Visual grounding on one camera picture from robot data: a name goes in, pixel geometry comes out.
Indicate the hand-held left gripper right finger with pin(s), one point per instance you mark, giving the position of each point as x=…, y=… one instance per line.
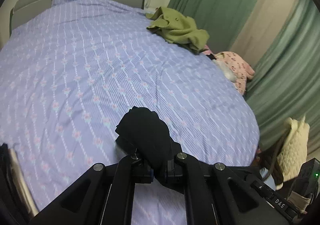
x=167, y=176

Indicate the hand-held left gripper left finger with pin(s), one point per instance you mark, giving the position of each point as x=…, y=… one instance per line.
x=149, y=174

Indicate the black pants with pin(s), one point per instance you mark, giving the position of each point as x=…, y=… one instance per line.
x=147, y=135

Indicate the cream quilted bag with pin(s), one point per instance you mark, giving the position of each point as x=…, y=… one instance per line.
x=295, y=150

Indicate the green curtain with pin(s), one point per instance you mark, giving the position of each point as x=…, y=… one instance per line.
x=287, y=65
x=220, y=2

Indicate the purple floral bed sheet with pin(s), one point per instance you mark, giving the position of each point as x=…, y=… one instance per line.
x=100, y=70

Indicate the white cloth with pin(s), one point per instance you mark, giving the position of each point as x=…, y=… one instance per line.
x=227, y=71

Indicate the folded white garment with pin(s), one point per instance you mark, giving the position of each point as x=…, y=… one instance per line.
x=21, y=185

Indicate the pink printed garment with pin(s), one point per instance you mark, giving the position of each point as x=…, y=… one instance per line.
x=235, y=66

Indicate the olive green garment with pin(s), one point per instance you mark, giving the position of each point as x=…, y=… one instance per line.
x=178, y=28

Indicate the beige curtain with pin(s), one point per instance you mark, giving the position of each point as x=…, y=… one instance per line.
x=267, y=12

